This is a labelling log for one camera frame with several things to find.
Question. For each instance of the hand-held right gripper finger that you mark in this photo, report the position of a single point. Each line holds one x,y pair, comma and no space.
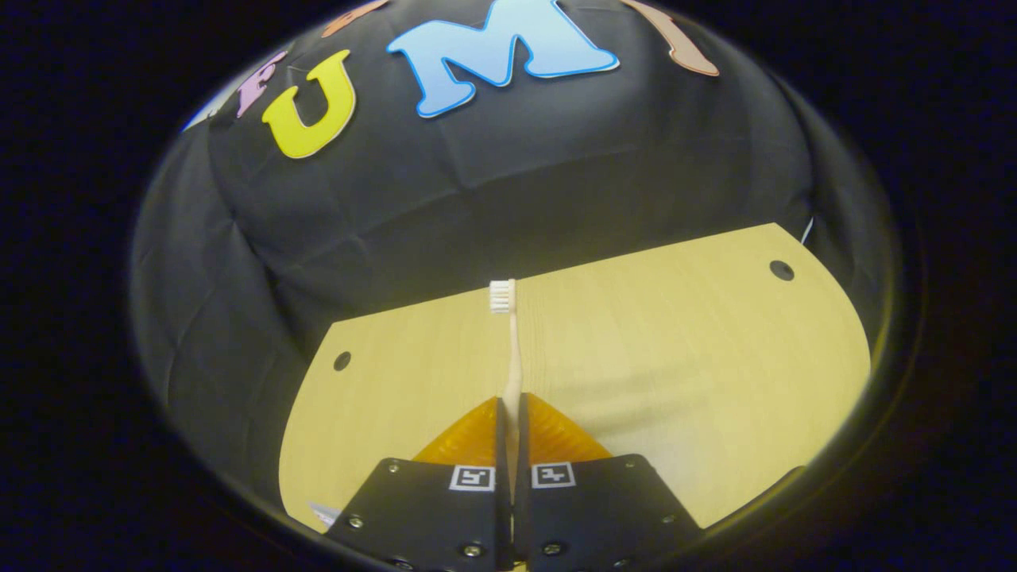
501,477
521,477

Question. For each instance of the white toothpaste tube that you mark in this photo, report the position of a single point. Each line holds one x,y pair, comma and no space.
326,515

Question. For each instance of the white toothbrush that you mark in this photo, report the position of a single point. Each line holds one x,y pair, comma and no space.
502,295

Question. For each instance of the wooden desktop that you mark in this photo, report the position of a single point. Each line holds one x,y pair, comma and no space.
675,357

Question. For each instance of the black backdrop cloth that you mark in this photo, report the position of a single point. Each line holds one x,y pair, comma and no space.
556,175

